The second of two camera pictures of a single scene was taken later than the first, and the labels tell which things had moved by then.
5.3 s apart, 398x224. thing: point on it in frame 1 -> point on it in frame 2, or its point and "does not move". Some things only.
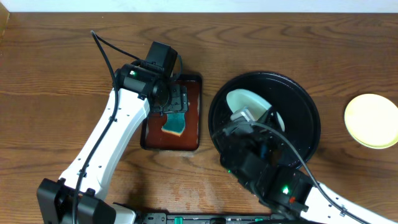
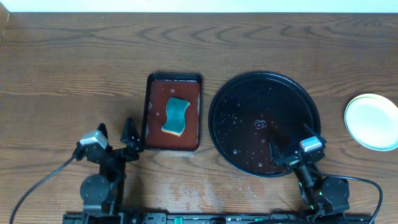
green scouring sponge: [175, 124] does not move
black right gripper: [269, 116] -> [277, 158]
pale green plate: [255, 106] -> [372, 119]
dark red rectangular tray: [153, 137] does not move
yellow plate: [372, 121] does not move
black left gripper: [181, 99] -> [133, 155]
